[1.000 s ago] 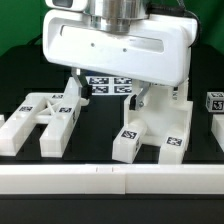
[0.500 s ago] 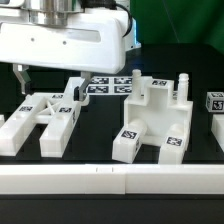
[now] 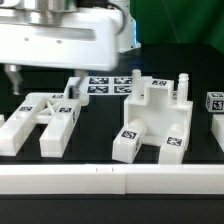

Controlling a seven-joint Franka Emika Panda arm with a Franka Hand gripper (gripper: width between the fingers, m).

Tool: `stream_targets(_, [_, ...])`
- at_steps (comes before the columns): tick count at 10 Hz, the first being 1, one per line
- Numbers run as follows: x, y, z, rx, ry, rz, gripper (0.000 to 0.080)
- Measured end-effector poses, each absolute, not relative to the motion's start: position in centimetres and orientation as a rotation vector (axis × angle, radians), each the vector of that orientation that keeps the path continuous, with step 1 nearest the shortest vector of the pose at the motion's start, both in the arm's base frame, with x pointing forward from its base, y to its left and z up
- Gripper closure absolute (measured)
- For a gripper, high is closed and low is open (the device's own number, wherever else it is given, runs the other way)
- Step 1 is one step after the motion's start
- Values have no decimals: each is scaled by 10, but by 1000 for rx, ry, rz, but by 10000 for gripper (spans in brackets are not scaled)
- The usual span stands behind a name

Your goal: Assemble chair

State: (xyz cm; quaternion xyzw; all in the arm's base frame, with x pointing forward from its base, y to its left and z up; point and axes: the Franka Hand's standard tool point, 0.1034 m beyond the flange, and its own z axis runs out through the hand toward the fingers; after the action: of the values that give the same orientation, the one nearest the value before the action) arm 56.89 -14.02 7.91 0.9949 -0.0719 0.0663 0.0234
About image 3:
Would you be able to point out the white tagged cube block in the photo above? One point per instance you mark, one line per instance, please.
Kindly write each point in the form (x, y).
(215, 102)
(175, 94)

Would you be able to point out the white part at left edge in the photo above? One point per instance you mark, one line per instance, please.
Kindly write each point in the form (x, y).
(2, 120)

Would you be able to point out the white front rail fixture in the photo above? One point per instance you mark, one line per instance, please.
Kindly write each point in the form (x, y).
(111, 179)

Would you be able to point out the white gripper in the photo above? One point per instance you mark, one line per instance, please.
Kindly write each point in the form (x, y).
(85, 40)

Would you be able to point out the white part at right edge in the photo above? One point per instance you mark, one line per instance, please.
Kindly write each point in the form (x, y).
(217, 129)

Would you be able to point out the white right tagged cube block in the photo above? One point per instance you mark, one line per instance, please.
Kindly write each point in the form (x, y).
(215, 102)

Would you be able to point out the white chair back frame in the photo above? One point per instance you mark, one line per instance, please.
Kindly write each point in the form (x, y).
(54, 110)

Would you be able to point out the white sheet with four tags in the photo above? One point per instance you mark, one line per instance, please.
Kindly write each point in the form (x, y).
(98, 85)

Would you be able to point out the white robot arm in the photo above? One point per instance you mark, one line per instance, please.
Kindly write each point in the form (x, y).
(50, 13)

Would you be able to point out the white chair seat part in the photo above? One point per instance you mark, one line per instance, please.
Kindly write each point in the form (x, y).
(151, 100)

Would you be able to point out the white part at edge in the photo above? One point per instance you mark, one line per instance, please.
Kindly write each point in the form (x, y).
(217, 129)
(2, 120)

